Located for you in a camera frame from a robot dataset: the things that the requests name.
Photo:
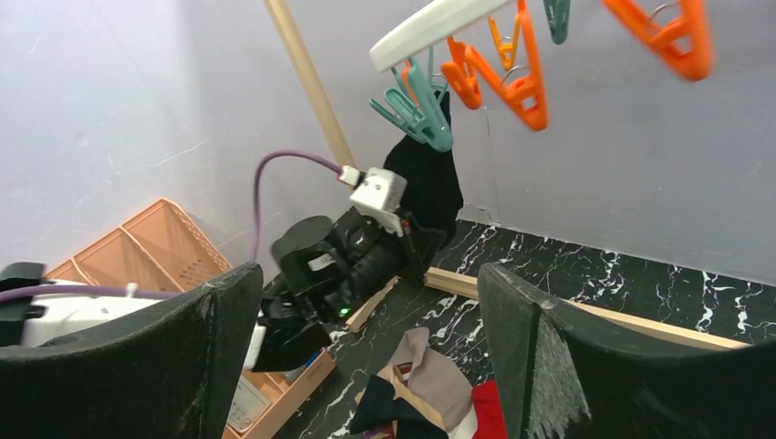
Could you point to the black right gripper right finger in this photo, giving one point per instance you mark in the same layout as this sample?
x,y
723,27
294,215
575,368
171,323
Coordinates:
x,y
564,372

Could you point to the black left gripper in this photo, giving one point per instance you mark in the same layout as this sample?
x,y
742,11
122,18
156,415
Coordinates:
x,y
374,256

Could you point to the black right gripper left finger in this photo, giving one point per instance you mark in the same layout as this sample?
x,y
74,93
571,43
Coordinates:
x,y
166,371

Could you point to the black sock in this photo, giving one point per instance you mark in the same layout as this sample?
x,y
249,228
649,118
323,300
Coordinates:
x,y
432,193
380,407

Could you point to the white sock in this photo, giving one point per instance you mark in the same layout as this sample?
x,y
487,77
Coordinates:
x,y
466,428

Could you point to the grey sock brown stripes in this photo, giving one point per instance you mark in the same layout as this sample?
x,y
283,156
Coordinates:
x,y
433,377

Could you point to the red bear sock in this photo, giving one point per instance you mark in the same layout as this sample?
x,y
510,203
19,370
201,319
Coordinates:
x,y
487,407

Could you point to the beige purple striped sock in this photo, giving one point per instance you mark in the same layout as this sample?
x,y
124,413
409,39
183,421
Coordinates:
x,y
392,374

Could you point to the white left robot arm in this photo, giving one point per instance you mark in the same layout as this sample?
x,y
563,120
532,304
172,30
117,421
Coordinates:
x,y
327,271

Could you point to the white round clip hanger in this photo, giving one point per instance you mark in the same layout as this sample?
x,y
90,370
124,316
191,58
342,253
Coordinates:
x,y
429,25

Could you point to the peach compartment tray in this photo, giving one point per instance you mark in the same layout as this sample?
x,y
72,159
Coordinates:
x,y
264,402

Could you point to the peach mesh file rack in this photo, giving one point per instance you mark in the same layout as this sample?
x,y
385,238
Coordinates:
x,y
160,248

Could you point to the teal clothes peg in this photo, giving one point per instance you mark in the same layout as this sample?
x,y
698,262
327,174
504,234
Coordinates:
x,y
415,107

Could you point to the orange clothes peg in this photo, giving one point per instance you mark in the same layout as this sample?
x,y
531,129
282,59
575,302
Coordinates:
x,y
520,87

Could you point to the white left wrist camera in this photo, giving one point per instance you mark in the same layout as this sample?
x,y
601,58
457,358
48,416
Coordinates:
x,y
377,193

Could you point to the wooden hanging rack frame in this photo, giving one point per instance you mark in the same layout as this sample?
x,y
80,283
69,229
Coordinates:
x,y
446,281

